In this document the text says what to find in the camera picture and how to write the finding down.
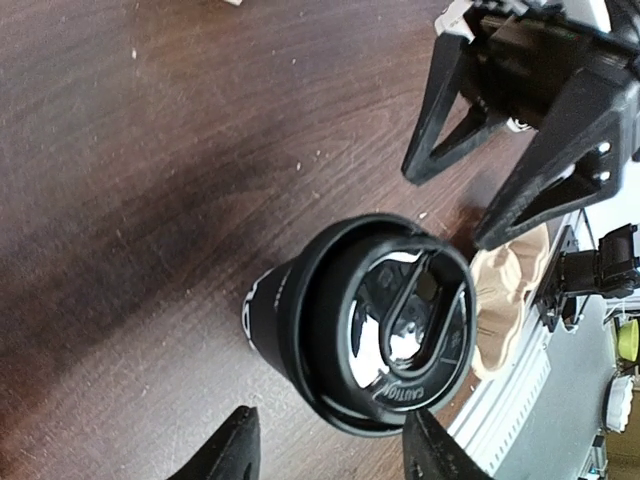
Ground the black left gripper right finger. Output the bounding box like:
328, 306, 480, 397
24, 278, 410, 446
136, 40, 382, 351
402, 409, 492, 480

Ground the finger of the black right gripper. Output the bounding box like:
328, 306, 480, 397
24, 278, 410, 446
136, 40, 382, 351
402, 33, 505, 186
474, 68, 639, 250

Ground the black paper coffee cup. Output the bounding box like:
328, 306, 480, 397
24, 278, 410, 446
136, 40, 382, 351
241, 257, 299, 385

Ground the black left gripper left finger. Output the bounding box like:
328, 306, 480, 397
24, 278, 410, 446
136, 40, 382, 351
168, 405, 261, 480

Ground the cardboard two-cup carrier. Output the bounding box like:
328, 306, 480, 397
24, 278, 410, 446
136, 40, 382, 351
470, 225, 550, 381

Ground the black plastic cup lid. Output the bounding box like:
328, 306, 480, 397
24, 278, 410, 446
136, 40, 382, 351
275, 213, 476, 437

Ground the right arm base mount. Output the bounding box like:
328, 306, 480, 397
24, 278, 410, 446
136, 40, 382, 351
534, 224, 639, 332

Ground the aluminium front rail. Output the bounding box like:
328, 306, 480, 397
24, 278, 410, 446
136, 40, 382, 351
448, 211, 585, 477

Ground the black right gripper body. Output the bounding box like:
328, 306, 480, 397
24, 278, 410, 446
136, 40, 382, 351
468, 1, 639, 130

